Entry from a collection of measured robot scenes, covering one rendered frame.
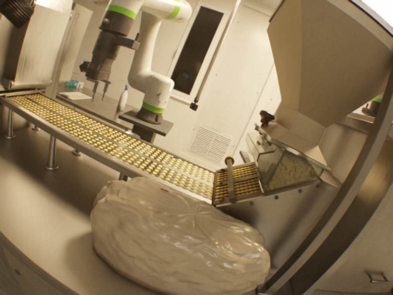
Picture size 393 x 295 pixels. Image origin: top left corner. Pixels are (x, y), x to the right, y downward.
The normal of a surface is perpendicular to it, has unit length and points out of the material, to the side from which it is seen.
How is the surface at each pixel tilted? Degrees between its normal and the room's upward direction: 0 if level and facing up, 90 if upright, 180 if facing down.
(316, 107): 114
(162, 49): 90
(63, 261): 0
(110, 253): 99
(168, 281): 92
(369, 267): 90
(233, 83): 90
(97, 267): 0
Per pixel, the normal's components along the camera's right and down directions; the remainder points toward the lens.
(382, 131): -0.13, 0.26
